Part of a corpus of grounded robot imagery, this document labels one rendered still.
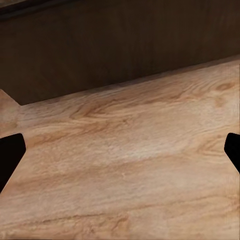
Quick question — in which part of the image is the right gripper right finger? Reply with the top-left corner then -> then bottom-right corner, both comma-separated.
224,133 -> 240,173

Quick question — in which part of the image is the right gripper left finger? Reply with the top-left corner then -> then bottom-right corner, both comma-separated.
0,133 -> 26,193

